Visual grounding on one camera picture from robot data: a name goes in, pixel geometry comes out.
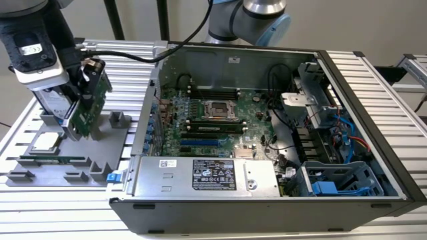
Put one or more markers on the silver power supply unit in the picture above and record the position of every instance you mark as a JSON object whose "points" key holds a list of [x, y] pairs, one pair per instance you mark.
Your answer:
{"points": [[180, 180]]}

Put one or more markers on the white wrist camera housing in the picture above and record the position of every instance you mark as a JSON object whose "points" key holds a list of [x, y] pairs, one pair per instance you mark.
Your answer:
{"points": [[40, 77]]}

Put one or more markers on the black wrist camera with label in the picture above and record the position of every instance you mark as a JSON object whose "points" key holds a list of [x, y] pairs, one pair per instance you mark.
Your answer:
{"points": [[9, 37]]}

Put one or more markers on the silver CPU chip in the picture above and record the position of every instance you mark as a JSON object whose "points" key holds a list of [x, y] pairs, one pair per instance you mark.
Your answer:
{"points": [[47, 141]]}

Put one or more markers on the green RAM stick with label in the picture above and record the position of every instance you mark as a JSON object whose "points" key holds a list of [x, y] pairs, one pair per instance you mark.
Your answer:
{"points": [[214, 128]]}

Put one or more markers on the silver coin battery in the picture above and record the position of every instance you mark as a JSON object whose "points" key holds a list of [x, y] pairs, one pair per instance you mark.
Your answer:
{"points": [[256, 98]]}

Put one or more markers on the silver finned heatsink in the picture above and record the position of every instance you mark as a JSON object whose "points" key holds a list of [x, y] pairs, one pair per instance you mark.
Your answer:
{"points": [[244, 153]]}

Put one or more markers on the black expansion slot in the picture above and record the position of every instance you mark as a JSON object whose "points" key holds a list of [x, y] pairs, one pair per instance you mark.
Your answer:
{"points": [[200, 136]]}

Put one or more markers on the metal slat side table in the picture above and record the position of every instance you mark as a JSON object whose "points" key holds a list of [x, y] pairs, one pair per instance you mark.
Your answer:
{"points": [[414, 65]]}

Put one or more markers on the blue plastic disk carrier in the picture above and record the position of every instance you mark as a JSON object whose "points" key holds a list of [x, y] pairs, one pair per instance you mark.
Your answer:
{"points": [[323, 188]]}

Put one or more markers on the black stand post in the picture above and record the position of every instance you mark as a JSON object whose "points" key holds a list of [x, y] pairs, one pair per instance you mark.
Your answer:
{"points": [[163, 20], [114, 20]]}

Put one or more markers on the green graphics card black shroud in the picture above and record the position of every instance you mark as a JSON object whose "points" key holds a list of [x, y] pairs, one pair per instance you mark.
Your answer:
{"points": [[90, 120]]}

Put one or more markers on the blue expansion slot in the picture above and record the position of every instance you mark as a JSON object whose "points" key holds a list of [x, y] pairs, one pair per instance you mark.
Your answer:
{"points": [[200, 143]]}

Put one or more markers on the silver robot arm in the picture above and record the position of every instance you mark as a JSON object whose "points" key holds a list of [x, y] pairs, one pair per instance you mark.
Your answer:
{"points": [[230, 22]]}

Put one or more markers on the blue case latch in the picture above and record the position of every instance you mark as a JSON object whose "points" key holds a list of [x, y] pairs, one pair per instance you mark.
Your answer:
{"points": [[114, 177]]}

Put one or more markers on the black open PC case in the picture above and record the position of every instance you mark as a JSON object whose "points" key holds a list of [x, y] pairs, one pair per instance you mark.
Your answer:
{"points": [[234, 217]]}

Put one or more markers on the metal drive cage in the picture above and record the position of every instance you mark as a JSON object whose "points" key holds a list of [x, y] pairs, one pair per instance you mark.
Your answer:
{"points": [[300, 100]]}

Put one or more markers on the grey plastic disk bay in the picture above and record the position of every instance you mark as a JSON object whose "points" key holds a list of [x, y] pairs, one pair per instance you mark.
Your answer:
{"points": [[336, 166]]}

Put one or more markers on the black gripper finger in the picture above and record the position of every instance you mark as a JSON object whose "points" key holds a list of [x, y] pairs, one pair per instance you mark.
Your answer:
{"points": [[92, 85], [75, 82]]}

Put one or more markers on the green motherboard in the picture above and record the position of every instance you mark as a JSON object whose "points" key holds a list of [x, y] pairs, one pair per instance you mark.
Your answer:
{"points": [[247, 120]]}

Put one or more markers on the grey parts rack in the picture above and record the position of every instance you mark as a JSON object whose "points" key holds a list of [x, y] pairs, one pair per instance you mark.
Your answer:
{"points": [[100, 150]]}

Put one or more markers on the metal CPU socket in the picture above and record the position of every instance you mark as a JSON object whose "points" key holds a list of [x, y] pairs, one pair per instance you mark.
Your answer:
{"points": [[218, 110]]}

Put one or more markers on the hard disk in blue carrier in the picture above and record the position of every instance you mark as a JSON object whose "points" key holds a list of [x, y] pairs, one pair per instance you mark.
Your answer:
{"points": [[54, 102]]}

